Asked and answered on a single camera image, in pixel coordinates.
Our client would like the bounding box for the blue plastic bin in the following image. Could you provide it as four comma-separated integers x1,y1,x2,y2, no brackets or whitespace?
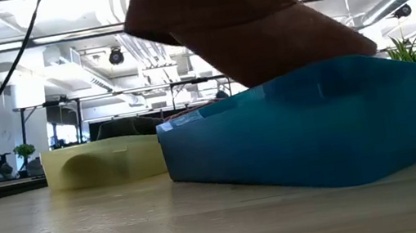
149,45,416,215

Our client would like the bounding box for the black baseball cap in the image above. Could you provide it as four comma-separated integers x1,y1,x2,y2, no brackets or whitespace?
93,112,167,144

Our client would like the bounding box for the green spiky plant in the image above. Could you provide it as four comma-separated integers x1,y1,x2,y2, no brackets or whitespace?
385,34,416,73

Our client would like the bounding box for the yellow plastic bin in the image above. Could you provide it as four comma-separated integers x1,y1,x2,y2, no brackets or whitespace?
39,130,172,195

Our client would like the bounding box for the black metal rack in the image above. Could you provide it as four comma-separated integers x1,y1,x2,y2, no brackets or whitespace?
11,72,237,156

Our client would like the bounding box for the small potted shrub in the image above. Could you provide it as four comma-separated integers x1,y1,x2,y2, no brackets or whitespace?
12,141,41,179

